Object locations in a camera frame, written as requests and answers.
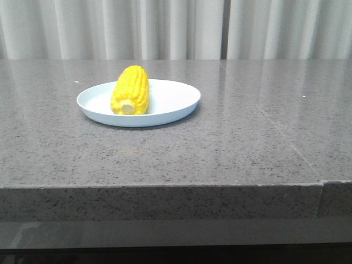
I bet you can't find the light blue round plate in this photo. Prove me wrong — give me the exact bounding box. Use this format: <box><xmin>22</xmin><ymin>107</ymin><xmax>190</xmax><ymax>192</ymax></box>
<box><xmin>76</xmin><ymin>79</ymin><xmax>201</xmax><ymax>128</ymax></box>

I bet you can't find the yellow corn cob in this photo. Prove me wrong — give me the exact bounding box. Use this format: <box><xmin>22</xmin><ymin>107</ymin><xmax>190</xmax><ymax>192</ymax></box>
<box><xmin>110</xmin><ymin>65</ymin><xmax>150</xmax><ymax>115</ymax></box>

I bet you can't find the grey pleated curtain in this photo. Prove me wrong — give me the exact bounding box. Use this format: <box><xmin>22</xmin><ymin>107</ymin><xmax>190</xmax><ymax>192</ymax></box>
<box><xmin>1</xmin><ymin>1</ymin><xmax>351</xmax><ymax>59</ymax></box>

